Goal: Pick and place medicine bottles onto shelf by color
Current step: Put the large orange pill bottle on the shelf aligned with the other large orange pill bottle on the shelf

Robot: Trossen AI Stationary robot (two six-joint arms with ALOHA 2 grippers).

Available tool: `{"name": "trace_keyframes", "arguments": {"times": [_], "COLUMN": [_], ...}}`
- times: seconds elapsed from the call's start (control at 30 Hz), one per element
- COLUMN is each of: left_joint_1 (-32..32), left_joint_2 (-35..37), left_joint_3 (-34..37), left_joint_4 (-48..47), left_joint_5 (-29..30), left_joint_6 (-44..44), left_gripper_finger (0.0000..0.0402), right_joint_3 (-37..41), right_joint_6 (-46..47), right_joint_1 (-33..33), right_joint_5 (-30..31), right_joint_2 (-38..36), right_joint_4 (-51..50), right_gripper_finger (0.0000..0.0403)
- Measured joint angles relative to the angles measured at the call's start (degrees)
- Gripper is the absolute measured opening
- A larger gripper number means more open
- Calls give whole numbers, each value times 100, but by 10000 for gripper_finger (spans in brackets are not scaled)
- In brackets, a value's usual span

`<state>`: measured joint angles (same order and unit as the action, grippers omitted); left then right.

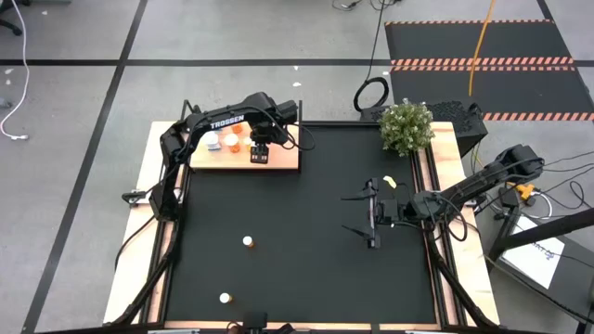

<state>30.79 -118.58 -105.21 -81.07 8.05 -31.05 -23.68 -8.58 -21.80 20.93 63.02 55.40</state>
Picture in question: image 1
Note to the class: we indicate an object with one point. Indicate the black diagonal frame strut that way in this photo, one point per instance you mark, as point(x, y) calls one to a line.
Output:
point(146, 287)
point(460, 287)

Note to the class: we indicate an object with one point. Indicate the large amber pill bottle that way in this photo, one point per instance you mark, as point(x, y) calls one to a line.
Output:
point(231, 139)
point(237, 128)

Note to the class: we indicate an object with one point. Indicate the artificial potted plant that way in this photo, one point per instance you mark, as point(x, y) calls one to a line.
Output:
point(406, 125)

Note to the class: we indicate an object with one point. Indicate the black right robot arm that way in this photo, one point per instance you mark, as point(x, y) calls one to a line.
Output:
point(487, 178)

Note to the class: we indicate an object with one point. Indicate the black hazard-striped floor mat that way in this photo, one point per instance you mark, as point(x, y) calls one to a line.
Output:
point(464, 93)
point(464, 42)

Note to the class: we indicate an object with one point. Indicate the black office chair base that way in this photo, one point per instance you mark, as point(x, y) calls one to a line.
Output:
point(11, 28)

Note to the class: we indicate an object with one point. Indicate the black metal stand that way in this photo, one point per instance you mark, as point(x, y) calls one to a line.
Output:
point(547, 229)

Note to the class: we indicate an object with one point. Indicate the black table clamp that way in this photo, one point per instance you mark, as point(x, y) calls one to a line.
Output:
point(132, 197)

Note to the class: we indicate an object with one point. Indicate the small amber bottle round pills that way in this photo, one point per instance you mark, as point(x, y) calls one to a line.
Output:
point(248, 240)

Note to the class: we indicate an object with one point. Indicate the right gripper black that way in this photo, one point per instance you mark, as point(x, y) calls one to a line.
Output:
point(390, 211)

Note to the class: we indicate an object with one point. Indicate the white medicine bottle blue label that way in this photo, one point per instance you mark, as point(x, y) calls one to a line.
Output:
point(212, 137)

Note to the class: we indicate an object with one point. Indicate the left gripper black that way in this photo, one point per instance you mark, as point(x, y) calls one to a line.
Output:
point(276, 127)

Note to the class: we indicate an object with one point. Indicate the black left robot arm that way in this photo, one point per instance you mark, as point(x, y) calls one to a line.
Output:
point(227, 121)

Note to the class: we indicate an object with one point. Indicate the light wooden shelf board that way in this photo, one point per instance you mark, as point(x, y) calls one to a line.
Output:
point(218, 161)

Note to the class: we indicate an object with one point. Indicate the black rectangular device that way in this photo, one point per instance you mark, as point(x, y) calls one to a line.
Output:
point(255, 320)

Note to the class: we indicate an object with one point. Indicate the white printed sheet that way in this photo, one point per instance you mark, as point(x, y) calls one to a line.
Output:
point(533, 255)

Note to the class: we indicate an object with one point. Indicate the black perforated box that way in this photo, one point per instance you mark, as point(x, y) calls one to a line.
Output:
point(457, 121)

